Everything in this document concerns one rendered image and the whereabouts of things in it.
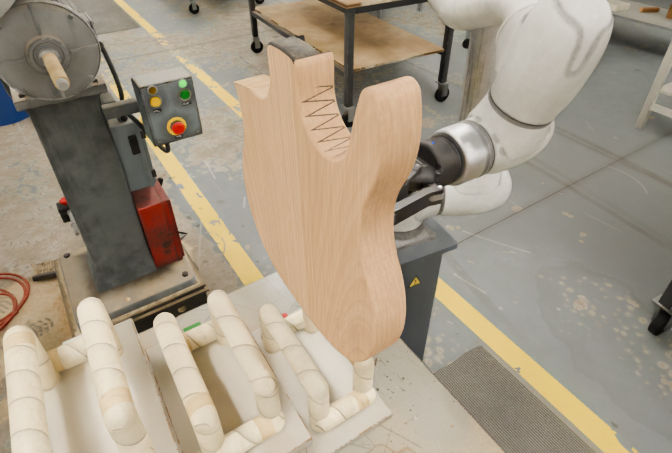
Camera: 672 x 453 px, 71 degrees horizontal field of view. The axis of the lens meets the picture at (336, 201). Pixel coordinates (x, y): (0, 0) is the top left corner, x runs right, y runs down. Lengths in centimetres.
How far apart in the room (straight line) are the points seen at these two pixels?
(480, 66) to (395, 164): 90
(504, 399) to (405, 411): 120
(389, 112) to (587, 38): 35
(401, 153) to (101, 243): 163
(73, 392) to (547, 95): 73
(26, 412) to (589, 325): 215
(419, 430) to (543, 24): 62
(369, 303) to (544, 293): 198
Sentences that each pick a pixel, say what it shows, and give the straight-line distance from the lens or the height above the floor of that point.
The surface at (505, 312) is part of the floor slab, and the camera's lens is 230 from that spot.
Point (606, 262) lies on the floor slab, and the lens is 275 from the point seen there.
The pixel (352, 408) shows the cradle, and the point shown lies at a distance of 80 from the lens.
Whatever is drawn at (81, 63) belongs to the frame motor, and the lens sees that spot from 146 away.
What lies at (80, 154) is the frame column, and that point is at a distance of 173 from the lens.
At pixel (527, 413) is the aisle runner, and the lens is 203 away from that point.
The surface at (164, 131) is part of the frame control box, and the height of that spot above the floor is 97.
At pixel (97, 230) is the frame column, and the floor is 57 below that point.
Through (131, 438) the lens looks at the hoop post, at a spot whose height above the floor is 117.
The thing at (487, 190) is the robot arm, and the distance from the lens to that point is 140.
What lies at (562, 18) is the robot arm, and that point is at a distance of 65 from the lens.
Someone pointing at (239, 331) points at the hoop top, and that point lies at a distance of 70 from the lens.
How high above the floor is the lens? 167
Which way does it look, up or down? 37 degrees down
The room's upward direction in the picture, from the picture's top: straight up
